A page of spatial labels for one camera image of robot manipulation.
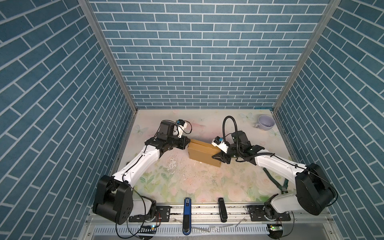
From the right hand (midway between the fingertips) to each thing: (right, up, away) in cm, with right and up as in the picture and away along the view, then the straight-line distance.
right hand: (213, 151), depth 84 cm
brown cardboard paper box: (-6, 0, -2) cm, 6 cm away
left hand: (-13, +7, -1) cm, 15 cm away
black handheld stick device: (+4, -28, -8) cm, 29 cm away
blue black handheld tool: (-14, -31, -16) cm, 37 cm away
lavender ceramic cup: (+42, +16, +27) cm, 52 cm away
